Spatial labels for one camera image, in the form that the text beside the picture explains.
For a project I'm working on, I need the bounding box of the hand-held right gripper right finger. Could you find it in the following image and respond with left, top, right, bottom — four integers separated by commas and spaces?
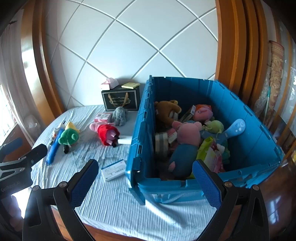
192, 159, 270, 241

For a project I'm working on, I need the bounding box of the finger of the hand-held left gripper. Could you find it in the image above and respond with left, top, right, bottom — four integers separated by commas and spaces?
14, 144, 48, 172
0, 138, 23, 155

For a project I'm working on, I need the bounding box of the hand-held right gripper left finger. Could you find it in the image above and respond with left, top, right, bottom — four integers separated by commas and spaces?
22, 159, 99, 241

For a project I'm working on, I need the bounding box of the blue feather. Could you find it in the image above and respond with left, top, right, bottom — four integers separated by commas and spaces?
46, 130, 63, 165

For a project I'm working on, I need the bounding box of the white blue medicine box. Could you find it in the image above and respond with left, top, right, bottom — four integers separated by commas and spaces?
101, 159, 127, 182

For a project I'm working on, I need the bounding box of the white plush toy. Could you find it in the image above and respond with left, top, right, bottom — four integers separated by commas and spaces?
52, 120, 67, 139

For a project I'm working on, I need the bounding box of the green snail toy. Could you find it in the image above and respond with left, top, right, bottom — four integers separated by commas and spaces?
58, 122, 80, 147

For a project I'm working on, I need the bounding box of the pink pig plush red dress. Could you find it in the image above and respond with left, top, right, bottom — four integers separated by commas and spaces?
90, 122, 121, 147

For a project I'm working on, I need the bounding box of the blue plastic storage container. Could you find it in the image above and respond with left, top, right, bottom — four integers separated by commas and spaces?
126, 75, 285, 205

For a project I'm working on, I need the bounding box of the person's left hand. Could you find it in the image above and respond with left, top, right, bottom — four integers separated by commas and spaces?
6, 193, 25, 220

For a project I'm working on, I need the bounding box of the pink gift bag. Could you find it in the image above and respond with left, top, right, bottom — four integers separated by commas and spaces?
206, 142, 226, 173

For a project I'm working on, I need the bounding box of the clear plastic bag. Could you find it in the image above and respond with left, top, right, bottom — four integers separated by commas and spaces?
23, 115, 39, 138

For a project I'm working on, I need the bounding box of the yellow-green gift bag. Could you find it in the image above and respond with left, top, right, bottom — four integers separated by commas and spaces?
196, 137, 214, 163

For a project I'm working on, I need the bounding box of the pink pig plush blue body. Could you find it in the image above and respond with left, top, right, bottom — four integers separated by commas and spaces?
168, 121, 203, 173

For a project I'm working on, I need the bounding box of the light green plush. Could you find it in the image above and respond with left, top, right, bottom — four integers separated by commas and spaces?
205, 120, 225, 135

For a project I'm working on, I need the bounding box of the small pink white box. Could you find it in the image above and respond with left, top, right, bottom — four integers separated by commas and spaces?
168, 128, 178, 143

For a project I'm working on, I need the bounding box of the grey striped box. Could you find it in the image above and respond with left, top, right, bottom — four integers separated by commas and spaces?
155, 132, 170, 154

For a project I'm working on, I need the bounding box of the sheer curtain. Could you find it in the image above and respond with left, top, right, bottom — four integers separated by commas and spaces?
0, 22, 34, 139

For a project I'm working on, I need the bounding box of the light blue handheld massager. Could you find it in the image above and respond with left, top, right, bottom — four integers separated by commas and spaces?
217, 119, 246, 142

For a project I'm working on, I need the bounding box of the red pink carton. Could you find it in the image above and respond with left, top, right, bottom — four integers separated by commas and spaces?
94, 113, 111, 123

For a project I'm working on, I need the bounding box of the pink plush with orange hair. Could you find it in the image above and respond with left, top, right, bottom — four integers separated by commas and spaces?
193, 104, 213, 122

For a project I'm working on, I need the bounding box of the small dark printed carton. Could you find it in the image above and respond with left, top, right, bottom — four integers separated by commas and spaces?
180, 105, 196, 122

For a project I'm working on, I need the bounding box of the grey fluffy bunny plush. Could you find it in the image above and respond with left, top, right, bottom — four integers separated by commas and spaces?
111, 107, 129, 126

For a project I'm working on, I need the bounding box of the brown bear plush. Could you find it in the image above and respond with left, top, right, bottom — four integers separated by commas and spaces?
154, 100, 182, 127

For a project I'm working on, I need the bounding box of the black gift box gold ribbon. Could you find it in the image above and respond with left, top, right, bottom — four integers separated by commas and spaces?
101, 85, 141, 112

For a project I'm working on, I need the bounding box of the pink tissue pack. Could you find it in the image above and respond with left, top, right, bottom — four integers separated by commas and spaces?
100, 78, 119, 90

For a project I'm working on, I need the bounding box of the rolled patterned carpet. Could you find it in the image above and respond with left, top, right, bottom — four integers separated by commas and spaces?
254, 40, 285, 130

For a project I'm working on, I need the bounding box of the white padded headboard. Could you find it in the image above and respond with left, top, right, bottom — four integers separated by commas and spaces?
44, 0, 219, 109

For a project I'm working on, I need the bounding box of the wooden headboard post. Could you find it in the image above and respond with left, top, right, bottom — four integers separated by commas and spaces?
23, 0, 65, 114
215, 0, 278, 109

